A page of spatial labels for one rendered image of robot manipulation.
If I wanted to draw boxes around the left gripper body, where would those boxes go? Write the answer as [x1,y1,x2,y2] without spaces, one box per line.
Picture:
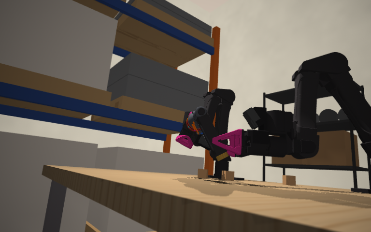
[235,129,270,158]

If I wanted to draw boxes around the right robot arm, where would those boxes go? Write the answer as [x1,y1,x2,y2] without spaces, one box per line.
[194,88,235,179]

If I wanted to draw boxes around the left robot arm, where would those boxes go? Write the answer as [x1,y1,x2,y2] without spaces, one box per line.
[243,52,371,159]

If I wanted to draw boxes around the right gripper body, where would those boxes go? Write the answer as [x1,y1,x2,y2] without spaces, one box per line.
[179,119,198,144]

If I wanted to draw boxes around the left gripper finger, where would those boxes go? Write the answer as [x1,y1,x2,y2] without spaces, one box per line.
[221,135,235,157]
[212,129,242,155]

